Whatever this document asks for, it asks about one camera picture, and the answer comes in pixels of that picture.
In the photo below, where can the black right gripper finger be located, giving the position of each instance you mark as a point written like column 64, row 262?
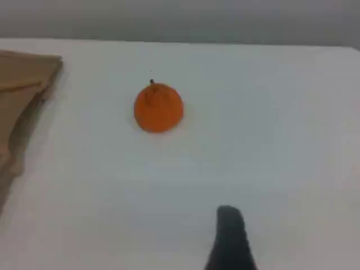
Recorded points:
column 230, row 242

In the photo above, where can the orange toy fruit with stem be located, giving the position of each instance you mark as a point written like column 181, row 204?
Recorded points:
column 158, row 108

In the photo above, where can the brown jute tote bag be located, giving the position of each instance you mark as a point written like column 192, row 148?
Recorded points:
column 19, row 101

